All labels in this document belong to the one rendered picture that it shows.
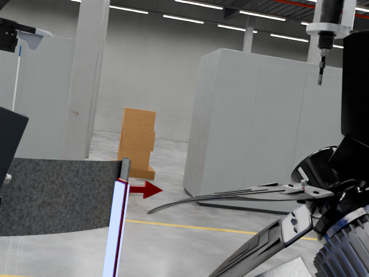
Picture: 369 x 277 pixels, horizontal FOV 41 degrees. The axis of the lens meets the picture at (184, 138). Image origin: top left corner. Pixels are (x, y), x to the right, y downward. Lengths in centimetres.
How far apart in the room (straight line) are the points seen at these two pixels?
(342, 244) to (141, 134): 817
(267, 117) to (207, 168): 114
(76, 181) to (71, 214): 18
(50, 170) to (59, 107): 419
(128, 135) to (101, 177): 604
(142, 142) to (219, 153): 230
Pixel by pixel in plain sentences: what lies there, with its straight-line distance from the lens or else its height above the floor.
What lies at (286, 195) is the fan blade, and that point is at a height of 119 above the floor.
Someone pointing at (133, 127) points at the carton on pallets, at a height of 90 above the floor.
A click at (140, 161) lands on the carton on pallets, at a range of 895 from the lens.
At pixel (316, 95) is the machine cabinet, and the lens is 742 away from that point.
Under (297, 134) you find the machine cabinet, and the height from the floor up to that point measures 120.
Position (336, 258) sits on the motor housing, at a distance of 80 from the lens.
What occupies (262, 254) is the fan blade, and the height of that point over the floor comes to 105.
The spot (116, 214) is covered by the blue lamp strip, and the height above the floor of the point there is 115.
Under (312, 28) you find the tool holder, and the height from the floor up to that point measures 145.
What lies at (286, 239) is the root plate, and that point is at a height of 108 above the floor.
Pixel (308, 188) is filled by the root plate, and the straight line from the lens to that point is 87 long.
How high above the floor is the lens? 129
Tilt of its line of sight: 3 degrees down
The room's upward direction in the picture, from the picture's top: 8 degrees clockwise
